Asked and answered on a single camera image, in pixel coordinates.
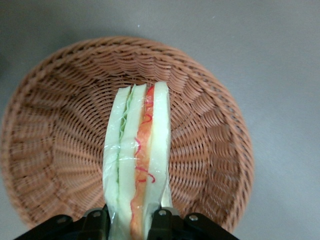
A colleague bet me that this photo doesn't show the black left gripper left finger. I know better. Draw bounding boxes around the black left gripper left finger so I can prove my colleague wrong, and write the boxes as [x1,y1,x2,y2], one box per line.
[83,207,111,240]

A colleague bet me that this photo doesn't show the triangle sandwich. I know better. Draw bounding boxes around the triangle sandwich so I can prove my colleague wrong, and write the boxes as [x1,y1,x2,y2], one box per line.
[101,80,173,240]

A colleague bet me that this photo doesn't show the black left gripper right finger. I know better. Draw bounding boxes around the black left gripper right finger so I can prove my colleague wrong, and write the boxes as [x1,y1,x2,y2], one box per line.
[147,206,183,240]

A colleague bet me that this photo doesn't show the round brown wicker basket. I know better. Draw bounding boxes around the round brown wicker basket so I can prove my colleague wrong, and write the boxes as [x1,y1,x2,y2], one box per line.
[0,35,255,232]

